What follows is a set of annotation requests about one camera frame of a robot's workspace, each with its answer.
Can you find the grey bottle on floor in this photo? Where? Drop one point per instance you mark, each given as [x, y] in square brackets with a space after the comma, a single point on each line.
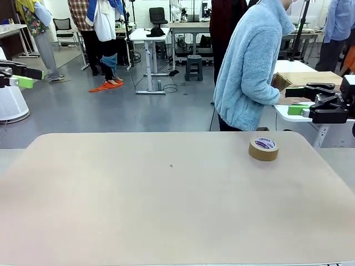
[159, 85]

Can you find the person in blue shirt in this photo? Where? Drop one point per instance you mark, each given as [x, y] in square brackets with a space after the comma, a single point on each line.
[337, 25]

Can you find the person in plaid shirt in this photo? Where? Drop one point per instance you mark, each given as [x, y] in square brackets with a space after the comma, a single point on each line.
[83, 16]

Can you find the dark red hanging garment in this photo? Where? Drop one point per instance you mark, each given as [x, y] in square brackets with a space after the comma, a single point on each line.
[222, 27]

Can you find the black bag on desk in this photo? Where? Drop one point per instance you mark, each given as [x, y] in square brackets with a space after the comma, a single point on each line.
[155, 31]

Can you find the black stand pole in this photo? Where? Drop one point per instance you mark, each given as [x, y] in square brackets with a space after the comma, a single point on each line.
[128, 33]

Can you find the hanging blue jeans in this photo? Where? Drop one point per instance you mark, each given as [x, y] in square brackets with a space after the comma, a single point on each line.
[109, 62]

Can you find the grey background table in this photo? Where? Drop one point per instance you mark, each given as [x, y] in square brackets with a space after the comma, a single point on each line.
[11, 27]

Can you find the orange cloth on floor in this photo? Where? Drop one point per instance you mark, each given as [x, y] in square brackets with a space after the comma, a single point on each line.
[106, 86]

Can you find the colourful clothes on mannequin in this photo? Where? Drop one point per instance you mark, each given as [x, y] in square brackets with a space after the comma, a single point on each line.
[38, 25]

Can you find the right forearm blue fleece sleeve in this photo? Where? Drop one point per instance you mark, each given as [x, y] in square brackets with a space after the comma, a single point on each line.
[260, 95]

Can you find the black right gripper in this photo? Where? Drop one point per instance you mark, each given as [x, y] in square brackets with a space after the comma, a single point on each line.
[349, 88]

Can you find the black tripod stand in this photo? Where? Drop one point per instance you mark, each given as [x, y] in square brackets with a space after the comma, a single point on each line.
[301, 27]

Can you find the brown packing tape roll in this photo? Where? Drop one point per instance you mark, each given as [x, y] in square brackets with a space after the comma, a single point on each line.
[263, 151]

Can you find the hanging white and blue clothes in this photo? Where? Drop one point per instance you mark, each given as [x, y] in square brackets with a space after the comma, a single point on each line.
[106, 19]

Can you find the person's right hand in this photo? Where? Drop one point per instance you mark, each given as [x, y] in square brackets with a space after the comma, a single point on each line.
[281, 99]

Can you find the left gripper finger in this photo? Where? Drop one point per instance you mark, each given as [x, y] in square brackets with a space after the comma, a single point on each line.
[22, 82]
[25, 70]

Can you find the person in blue fleece jacket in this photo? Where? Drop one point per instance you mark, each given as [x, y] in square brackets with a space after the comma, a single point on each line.
[247, 55]

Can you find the wood top workbench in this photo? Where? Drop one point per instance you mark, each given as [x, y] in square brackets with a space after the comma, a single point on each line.
[188, 25]

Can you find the grey plastic stool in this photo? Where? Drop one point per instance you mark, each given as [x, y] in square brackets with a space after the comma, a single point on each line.
[194, 67]

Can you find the black office chair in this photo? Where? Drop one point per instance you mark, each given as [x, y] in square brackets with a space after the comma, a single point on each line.
[158, 15]

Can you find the white standing desk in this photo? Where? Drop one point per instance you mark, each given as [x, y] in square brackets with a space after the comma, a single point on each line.
[147, 47]

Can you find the white perforated cylinder stand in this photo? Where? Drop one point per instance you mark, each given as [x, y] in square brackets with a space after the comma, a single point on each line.
[11, 102]

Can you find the black mesh chair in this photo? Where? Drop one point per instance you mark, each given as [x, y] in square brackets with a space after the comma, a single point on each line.
[65, 29]

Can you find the large brown cardboard box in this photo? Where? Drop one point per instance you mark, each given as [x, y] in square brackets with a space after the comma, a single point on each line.
[313, 77]

